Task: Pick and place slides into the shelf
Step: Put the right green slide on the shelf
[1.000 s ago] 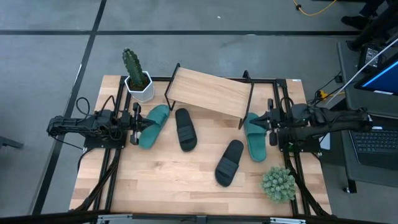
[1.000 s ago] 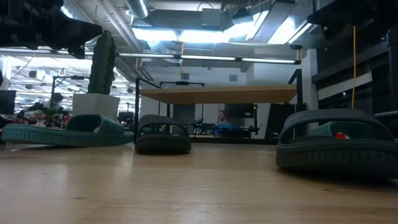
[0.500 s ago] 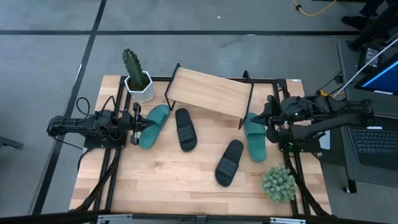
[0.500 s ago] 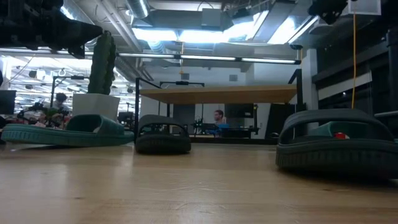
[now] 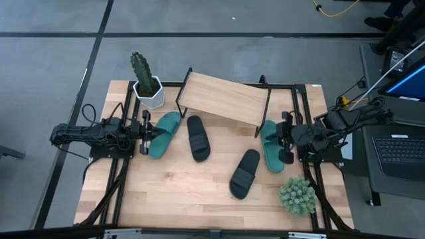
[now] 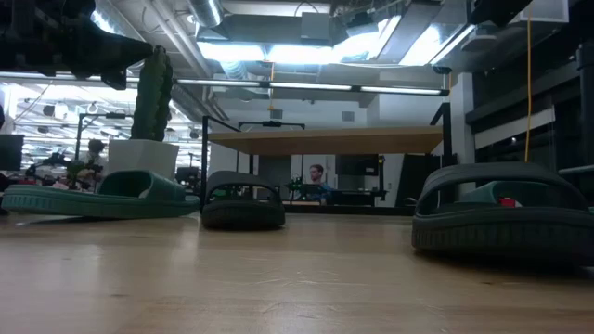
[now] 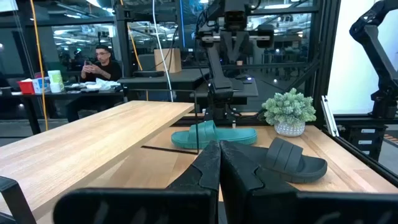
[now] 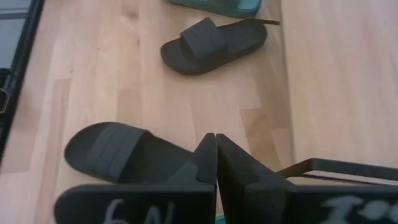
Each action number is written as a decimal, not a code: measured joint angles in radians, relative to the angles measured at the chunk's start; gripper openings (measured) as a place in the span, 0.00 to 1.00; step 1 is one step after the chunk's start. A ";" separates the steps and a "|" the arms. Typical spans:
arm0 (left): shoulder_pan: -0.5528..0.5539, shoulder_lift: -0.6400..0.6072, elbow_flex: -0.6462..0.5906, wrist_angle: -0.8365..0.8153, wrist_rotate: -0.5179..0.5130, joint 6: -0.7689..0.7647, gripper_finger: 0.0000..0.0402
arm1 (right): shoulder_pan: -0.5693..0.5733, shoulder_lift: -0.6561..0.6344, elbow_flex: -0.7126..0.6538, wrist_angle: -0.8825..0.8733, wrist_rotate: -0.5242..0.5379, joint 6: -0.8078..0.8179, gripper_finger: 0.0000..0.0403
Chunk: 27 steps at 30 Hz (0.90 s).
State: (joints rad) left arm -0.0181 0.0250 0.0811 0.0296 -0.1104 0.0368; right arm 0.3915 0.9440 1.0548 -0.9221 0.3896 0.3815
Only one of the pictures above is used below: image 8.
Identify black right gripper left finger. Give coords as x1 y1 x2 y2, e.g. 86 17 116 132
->
53 133 218 224

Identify black table edge rail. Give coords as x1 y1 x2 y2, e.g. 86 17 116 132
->
0 0 46 162

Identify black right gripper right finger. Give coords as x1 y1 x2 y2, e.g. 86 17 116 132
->
216 133 398 224

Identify green rubber slide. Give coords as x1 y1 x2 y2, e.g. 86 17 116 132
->
169 0 262 19

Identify black rubber slide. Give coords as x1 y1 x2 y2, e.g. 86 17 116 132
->
160 17 268 77
63 121 200 187

